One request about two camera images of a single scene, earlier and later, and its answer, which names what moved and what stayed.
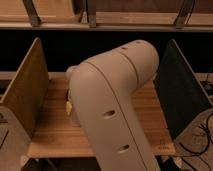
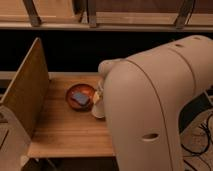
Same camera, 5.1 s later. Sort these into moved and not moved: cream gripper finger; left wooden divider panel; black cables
Moved: cream gripper finger
Not moved: left wooden divider panel; black cables
